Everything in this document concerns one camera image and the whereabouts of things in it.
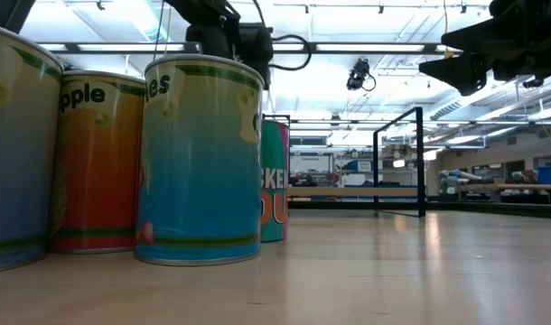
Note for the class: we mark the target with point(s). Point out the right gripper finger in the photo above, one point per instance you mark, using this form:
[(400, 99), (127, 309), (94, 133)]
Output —
[(488, 36), (465, 72)]

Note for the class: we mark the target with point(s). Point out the teal pink chicken soup can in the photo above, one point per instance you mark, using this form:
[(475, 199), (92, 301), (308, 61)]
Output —
[(274, 180)]

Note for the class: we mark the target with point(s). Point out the blue cherries label can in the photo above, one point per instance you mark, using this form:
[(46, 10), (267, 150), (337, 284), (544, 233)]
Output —
[(198, 180)]

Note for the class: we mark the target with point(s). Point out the orange apple label can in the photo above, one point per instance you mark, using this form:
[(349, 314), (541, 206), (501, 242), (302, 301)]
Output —
[(99, 180)]

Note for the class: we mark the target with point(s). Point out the blue can green stripe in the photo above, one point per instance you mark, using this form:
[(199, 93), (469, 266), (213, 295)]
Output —
[(18, 158)]

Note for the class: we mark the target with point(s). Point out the wooden shelf board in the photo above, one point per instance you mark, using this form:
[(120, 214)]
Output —
[(348, 192)]

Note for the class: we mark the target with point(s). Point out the black ceiling fixture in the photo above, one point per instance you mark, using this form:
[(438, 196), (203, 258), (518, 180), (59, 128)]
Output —
[(534, 82)]

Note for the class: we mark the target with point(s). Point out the wooden workbench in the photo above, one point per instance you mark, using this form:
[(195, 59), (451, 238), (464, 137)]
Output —
[(528, 187)]

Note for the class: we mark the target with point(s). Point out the white board sign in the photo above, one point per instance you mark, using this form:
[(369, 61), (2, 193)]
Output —
[(309, 163)]

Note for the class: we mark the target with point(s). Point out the blue storage box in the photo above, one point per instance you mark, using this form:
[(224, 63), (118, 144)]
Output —
[(359, 165)]

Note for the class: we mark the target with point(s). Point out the black metal shelf bracket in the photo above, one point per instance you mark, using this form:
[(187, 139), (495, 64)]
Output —
[(420, 158)]

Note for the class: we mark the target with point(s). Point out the black overhead camera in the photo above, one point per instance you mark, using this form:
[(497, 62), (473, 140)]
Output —
[(357, 74)]

